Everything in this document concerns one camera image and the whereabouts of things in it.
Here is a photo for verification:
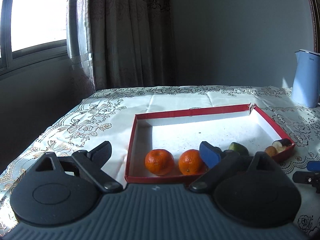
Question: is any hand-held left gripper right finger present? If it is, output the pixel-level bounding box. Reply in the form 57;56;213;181
189;141;282;193

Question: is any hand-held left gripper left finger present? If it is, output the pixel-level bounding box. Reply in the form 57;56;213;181
32;141;123;193

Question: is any orange tangerine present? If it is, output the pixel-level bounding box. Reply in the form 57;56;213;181
178;149;208;176
145;149;175;176

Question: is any red cardboard box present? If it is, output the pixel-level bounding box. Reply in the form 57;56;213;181
124;103;296;184

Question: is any tapered cucumber end piece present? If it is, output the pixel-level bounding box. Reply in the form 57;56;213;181
229;142;250;156

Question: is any cut eggplant piece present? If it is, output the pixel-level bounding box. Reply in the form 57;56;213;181
272;138;293;153

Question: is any floral white tablecloth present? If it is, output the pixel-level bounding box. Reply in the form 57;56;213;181
0;85;320;240

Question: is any light blue electric kettle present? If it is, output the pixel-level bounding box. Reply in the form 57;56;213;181
291;49;320;108

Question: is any sheer white curtain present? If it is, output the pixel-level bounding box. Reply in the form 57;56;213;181
65;0;97;93

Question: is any patterned brown curtain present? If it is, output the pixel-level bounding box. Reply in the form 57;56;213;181
85;0;177;90

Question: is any dark wooden frame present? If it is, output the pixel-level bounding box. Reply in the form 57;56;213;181
303;0;320;55

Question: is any window with grey frame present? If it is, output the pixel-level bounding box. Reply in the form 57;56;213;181
0;0;69;78

